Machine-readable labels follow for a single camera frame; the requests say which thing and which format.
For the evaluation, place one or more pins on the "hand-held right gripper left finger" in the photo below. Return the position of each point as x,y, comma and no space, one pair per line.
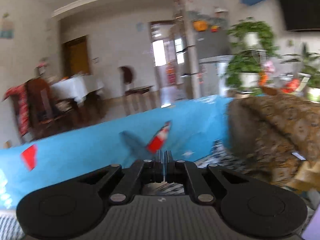
161,165

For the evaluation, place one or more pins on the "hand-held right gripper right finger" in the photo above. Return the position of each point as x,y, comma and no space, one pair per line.
168,165

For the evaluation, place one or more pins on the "houndstooth sofa seat cushion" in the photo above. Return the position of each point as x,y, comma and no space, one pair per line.
225,160

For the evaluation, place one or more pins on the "blue printed sofa cover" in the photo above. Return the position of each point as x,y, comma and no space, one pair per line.
87,150

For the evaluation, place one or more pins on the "dark wooden chair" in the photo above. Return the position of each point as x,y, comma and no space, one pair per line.
127,77
42,100

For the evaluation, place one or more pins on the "brown patterned blanket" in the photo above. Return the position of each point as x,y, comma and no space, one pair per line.
275,135

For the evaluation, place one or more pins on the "table with white tablecloth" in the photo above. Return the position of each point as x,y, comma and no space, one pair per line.
75,87

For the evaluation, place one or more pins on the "large potted plant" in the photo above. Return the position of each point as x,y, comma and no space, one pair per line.
250,62

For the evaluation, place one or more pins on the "silver refrigerator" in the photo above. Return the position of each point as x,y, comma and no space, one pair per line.
212,40

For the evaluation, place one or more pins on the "wooden door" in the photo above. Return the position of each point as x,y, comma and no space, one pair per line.
77,55

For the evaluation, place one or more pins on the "tan pillow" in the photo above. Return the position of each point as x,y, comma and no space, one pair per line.
307,177

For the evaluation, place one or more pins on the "red patterned cloth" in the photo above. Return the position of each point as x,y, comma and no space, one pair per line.
18,110

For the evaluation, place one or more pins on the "small potted plant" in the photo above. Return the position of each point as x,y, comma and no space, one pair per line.
310,70

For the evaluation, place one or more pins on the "black television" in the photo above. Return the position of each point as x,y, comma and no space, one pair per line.
300,5

